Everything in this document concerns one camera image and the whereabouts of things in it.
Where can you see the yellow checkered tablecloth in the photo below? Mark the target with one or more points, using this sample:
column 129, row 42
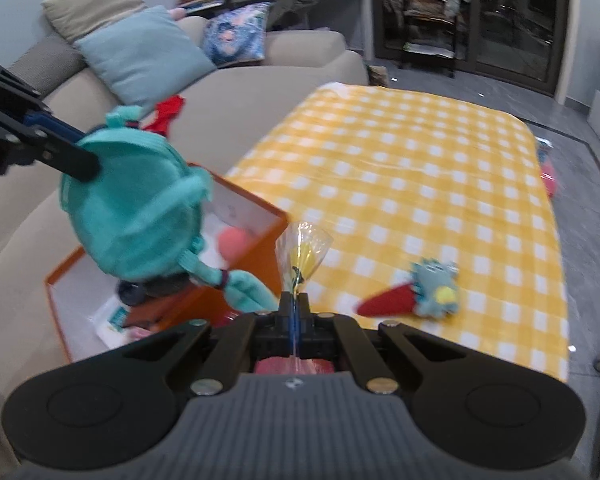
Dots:
column 410, row 170

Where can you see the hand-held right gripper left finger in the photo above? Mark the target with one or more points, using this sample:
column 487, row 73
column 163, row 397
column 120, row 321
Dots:
column 230, row 345

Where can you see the grey houndstooth cushion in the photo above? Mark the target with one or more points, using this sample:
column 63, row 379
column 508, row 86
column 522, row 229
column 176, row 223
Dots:
column 45, row 67

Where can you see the pink and red bag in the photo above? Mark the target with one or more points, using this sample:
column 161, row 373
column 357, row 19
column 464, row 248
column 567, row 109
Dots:
column 547, row 175

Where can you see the pink plush ball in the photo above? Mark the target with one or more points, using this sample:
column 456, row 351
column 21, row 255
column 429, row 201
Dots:
column 236, row 246

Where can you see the small blue monster plush toy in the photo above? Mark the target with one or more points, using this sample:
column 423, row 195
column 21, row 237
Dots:
column 432, row 290

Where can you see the black metal rack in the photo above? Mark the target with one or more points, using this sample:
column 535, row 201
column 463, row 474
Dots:
column 430, row 30

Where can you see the dark glass sliding door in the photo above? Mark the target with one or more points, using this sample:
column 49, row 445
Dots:
column 510, row 20

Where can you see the blue printed pillow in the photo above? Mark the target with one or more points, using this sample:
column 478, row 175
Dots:
column 235, row 35

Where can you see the clear-wrapped yellow toy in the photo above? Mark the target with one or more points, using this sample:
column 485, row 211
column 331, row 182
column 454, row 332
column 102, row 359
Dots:
column 305, row 252

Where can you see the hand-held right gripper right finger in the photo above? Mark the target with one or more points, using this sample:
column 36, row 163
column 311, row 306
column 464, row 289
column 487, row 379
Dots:
column 360, row 350

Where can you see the beige cushion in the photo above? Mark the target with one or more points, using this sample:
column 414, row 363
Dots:
column 90, row 0

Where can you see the beige sofa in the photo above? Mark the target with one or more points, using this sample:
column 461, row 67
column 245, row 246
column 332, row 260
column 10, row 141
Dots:
column 260, row 90

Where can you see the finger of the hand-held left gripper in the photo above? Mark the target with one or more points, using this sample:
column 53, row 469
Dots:
column 55, row 126
column 75, row 160

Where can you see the light blue pillow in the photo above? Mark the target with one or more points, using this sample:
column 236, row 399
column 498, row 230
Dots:
column 140, row 55

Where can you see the small patterned bag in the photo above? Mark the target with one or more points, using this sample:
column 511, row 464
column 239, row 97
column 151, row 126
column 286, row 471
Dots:
column 377, row 75

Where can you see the orange cardboard box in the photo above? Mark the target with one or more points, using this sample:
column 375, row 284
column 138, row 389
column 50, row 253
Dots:
column 267, row 240

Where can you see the red cloth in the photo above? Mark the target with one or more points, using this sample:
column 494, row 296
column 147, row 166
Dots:
column 167, row 112

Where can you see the white carton with teal label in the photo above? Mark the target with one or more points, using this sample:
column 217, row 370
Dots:
column 111, row 322

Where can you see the teal plush doll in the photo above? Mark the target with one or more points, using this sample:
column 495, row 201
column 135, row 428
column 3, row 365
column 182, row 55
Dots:
column 135, row 210

